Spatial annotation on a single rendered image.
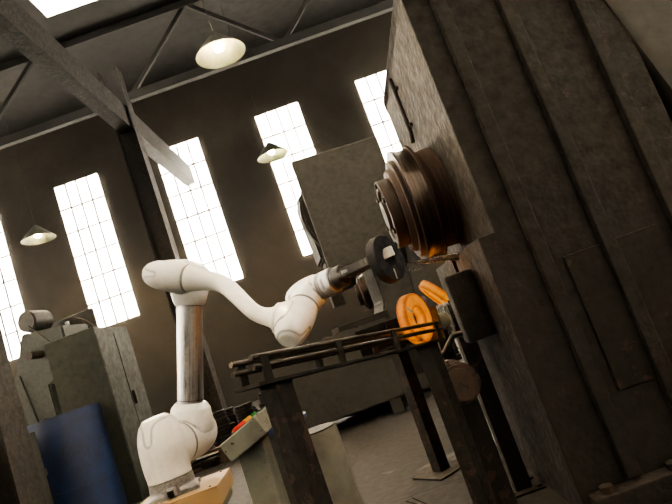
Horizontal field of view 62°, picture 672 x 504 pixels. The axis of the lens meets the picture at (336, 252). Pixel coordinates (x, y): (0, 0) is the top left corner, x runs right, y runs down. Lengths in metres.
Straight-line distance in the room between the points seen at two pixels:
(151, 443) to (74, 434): 2.98
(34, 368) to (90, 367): 4.65
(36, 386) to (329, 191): 6.35
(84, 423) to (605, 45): 4.43
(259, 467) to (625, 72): 1.61
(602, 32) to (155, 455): 2.01
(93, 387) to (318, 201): 2.48
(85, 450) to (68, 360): 0.79
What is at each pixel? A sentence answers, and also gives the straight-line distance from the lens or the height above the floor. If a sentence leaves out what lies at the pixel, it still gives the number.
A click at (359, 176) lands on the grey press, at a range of 4.98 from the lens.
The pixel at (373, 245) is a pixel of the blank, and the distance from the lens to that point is 1.69.
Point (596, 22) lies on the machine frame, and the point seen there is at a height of 1.38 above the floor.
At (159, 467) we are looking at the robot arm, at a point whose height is 0.52.
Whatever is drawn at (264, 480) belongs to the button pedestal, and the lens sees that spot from 1.53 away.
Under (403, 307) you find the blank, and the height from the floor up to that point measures 0.75.
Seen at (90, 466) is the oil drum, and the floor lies 0.42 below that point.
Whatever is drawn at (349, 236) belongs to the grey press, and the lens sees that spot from 4.83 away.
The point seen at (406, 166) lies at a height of 1.23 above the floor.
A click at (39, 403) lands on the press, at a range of 9.89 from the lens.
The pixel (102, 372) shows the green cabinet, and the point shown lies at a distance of 5.24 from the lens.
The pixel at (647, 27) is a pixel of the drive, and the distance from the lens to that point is 2.14.
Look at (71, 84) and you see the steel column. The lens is 8.46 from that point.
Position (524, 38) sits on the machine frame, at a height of 1.41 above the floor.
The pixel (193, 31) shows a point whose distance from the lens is 12.82.
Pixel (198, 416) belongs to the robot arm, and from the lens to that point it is 2.26.
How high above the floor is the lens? 0.74
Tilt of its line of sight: 8 degrees up
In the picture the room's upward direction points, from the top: 20 degrees counter-clockwise
